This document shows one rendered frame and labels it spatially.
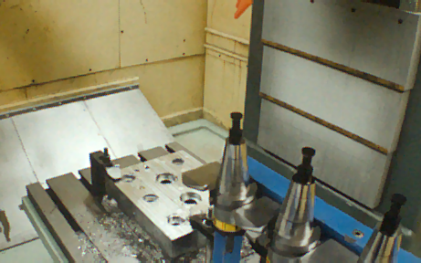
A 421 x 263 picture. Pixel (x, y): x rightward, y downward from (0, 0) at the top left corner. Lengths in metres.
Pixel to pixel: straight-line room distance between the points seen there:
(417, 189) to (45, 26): 1.41
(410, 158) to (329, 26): 0.39
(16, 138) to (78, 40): 0.47
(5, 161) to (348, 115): 1.18
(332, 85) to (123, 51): 1.05
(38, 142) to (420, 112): 1.32
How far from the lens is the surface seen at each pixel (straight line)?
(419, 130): 1.08
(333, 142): 1.18
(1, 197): 1.55
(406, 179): 1.13
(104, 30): 1.84
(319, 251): 0.49
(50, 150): 1.68
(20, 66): 1.75
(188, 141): 2.10
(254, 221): 0.52
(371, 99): 1.08
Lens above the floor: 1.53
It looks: 25 degrees down
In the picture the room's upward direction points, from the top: 3 degrees clockwise
